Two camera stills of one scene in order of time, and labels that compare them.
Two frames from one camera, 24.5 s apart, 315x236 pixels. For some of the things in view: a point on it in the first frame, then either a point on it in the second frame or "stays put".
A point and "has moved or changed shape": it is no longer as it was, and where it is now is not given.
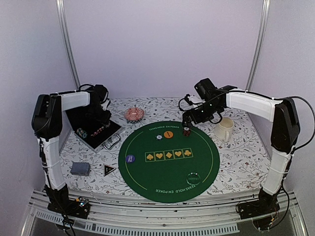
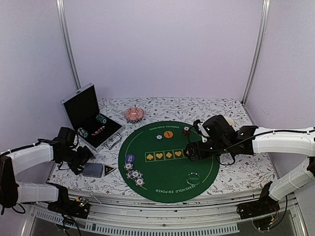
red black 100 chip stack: x=186 y=131 stays put
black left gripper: x=105 y=119 -> x=86 y=154
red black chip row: x=97 y=131 stays put
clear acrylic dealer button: x=193 y=178 stays put
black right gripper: x=186 y=116 -> x=202 y=154
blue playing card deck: x=80 y=168 has moved or changed shape
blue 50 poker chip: x=159 y=137 stays put
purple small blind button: x=130 y=159 stays put
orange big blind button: x=168 y=134 stays put
